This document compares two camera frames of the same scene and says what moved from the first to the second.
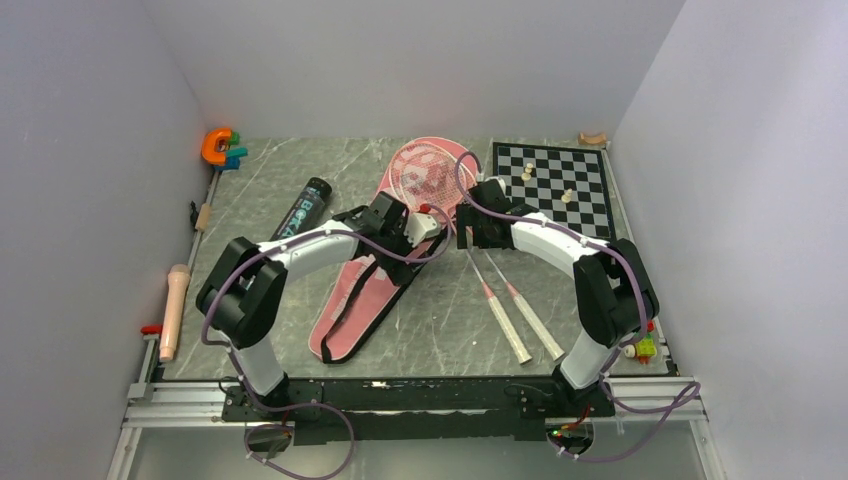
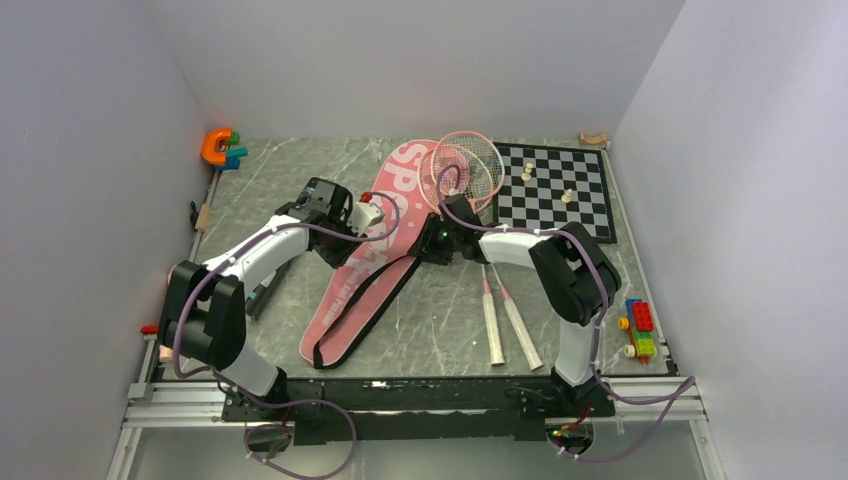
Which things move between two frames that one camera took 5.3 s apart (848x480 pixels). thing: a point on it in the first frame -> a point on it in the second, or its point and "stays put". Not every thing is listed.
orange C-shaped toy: [209, 152] stays put
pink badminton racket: [427, 168] -> [469, 169]
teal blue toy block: [233, 158] stays put
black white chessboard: [568, 185] stays put
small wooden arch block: [592, 140] stays put
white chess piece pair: [527, 174] stays put
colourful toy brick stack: [646, 347] stays put
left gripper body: [392, 253] -> [342, 242]
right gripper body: [467, 216] -> [438, 241]
